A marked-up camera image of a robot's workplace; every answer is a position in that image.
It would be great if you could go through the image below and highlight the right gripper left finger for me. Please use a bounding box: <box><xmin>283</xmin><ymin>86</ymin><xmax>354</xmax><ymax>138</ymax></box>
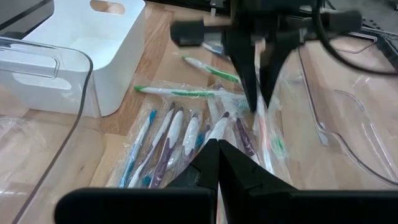
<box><xmin>55</xmin><ymin>139</ymin><xmax>218</xmax><ymax>224</ymax></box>

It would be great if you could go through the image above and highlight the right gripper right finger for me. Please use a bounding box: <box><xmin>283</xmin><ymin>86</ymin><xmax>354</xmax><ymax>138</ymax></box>
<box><xmin>219</xmin><ymin>139</ymin><xmax>398</xmax><ymax>224</ymax></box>

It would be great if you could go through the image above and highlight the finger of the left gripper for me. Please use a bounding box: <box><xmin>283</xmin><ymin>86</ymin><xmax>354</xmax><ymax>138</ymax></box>
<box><xmin>259</xmin><ymin>34</ymin><xmax>301</xmax><ymax>108</ymax></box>
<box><xmin>224</xmin><ymin>34</ymin><xmax>259</xmax><ymax>113</ymax></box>

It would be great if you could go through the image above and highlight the green toothbrush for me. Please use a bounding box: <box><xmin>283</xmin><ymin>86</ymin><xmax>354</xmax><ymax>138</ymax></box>
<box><xmin>182</xmin><ymin>55</ymin><xmax>243</xmax><ymax>84</ymax></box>
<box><xmin>133</xmin><ymin>85</ymin><xmax>249</xmax><ymax>100</ymax></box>

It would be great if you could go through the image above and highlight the blue toothbrush in wrapper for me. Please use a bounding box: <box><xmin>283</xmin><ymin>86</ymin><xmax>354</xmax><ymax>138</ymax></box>
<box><xmin>118</xmin><ymin>108</ymin><xmax>159</xmax><ymax>189</ymax></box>
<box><xmin>200</xmin><ymin>40</ymin><xmax>231</xmax><ymax>60</ymax></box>

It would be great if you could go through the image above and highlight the clear plastic bin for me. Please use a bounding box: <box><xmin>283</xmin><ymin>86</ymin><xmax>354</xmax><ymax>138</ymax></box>
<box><xmin>0</xmin><ymin>36</ymin><xmax>94</xmax><ymax>224</ymax></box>
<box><xmin>297</xmin><ymin>30</ymin><xmax>398</xmax><ymax>189</ymax></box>

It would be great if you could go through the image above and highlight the white plastic bin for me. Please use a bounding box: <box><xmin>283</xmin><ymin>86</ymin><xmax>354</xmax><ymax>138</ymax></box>
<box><xmin>0</xmin><ymin>0</ymin><xmax>146</xmax><ymax>118</ymax></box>

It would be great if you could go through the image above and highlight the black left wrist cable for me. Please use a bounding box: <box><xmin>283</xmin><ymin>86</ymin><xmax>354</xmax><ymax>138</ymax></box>
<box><xmin>312</xmin><ymin>0</ymin><xmax>398</xmax><ymax>77</ymax></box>

